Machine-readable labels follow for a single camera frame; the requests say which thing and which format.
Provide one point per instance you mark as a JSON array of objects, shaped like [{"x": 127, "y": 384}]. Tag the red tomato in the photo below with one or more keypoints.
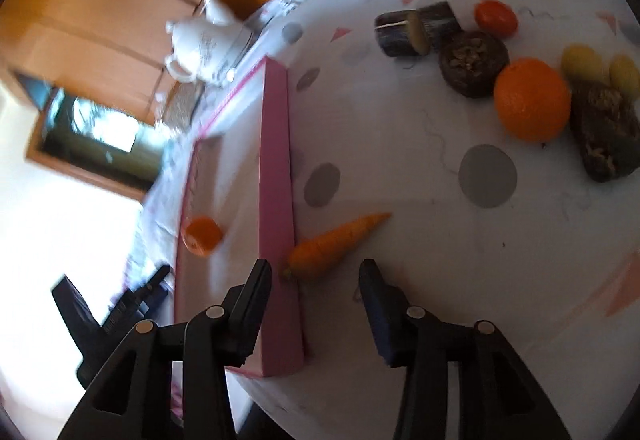
[{"x": 496, "y": 19}]

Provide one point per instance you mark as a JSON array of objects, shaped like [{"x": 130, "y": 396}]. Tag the wooden framed picture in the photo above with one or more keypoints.
[{"x": 95, "y": 133}]

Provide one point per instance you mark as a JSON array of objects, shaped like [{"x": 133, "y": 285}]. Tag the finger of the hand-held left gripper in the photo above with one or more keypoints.
[
  {"x": 137, "y": 302},
  {"x": 75, "y": 315}
]

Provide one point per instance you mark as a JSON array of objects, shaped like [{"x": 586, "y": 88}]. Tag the dark eggplant piece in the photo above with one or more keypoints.
[
  {"x": 441, "y": 23},
  {"x": 400, "y": 34}
]

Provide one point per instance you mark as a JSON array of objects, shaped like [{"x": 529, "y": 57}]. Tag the orange carrot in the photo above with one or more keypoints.
[{"x": 332, "y": 242}]

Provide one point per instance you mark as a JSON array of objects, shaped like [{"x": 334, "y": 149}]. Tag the large orange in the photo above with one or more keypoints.
[{"x": 532, "y": 100}]

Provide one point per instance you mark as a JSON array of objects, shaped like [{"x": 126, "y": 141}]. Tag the round brown fruit half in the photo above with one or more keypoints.
[{"x": 472, "y": 64}]

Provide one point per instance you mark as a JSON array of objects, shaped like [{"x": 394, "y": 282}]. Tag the pink tray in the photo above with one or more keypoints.
[{"x": 275, "y": 200}]

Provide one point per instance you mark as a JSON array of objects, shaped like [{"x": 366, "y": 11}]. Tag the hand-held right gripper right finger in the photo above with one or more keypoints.
[{"x": 374, "y": 310}]

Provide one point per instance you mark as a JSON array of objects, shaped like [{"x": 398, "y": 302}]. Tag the printed white tablecloth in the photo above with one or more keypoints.
[{"x": 400, "y": 160}]

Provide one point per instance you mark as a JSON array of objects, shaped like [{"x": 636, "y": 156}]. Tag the yellow round fruit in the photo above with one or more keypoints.
[
  {"x": 582, "y": 63},
  {"x": 624, "y": 71}
]

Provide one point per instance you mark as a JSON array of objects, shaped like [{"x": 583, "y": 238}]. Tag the small orange tangerine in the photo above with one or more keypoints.
[{"x": 202, "y": 235}]

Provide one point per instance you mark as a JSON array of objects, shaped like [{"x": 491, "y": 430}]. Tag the dark brown loaf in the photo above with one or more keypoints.
[{"x": 602, "y": 130}]

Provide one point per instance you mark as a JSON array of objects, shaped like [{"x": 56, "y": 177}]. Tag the white teapot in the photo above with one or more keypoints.
[{"x": 212, "y": 43}]

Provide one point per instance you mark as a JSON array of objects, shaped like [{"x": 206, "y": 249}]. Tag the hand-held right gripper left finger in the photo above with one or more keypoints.
[{"x": 256, "y": 305}]

